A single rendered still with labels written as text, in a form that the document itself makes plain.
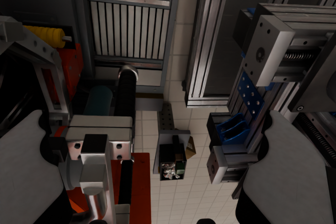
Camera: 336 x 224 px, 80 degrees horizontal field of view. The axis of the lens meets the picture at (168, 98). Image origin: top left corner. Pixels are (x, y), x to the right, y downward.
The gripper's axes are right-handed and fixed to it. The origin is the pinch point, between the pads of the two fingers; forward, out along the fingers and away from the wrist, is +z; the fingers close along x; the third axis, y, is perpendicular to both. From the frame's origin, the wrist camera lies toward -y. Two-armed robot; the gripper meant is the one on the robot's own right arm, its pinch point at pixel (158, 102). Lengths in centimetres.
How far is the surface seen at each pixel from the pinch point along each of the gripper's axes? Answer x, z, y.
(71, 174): -18.0, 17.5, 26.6
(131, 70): -6.4, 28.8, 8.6
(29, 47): -27.5, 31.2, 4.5
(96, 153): -7.8, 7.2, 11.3
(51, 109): -36, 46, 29
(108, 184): -7.7, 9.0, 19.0
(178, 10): 9, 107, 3
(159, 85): -2, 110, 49
